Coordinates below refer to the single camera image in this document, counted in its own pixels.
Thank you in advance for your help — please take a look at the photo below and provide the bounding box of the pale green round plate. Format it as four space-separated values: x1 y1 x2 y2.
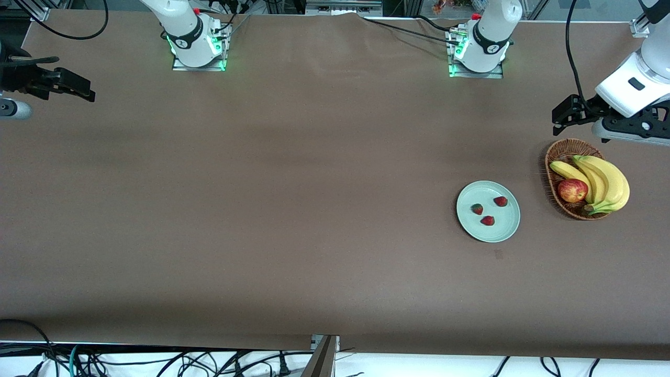
456 181 521 243

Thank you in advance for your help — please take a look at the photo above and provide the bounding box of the brown wicker basket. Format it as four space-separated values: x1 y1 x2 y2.
544 138 616 221

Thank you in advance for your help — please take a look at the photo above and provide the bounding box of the yellow banana bunch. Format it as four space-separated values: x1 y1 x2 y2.
550 155 631 216

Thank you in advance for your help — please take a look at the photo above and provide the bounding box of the red apple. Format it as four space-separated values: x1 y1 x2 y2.
557 179 589 204

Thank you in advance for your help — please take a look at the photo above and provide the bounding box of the grey metal background box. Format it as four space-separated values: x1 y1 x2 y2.
305 0 384 16

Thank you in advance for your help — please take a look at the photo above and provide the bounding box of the brown table cover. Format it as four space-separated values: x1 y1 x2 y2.
0 9 670 362

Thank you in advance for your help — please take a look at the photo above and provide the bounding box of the black base cable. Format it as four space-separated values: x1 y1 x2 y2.
360 17 462 47

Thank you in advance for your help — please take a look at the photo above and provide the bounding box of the black looped floor cable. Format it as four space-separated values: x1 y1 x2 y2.
0 318 59 377

